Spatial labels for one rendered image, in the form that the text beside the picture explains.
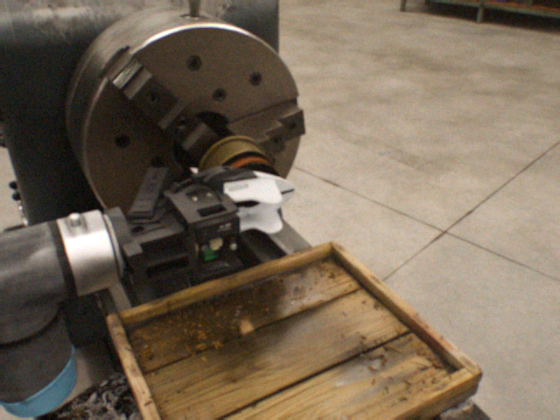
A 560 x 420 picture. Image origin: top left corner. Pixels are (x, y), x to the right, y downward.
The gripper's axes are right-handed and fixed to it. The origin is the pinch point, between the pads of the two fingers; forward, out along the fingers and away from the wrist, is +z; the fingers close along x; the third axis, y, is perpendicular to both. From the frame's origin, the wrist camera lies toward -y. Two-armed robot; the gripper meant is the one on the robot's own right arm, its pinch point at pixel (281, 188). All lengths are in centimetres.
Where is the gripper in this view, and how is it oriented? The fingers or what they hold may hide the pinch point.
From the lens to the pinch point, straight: 61.2
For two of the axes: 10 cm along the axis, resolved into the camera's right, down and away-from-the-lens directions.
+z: 8.8, -2.5, 4.1
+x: 0.0, -8.5, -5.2
